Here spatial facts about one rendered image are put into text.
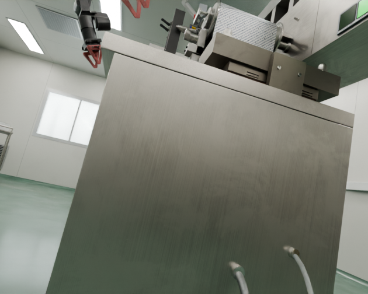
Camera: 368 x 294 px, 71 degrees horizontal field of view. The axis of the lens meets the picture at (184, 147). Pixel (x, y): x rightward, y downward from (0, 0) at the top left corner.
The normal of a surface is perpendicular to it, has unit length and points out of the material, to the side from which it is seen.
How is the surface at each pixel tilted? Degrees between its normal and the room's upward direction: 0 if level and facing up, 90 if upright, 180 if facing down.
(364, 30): 180
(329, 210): 90
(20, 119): 90
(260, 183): 90
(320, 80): 90
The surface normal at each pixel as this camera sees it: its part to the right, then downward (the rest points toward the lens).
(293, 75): 0.23, -0.11
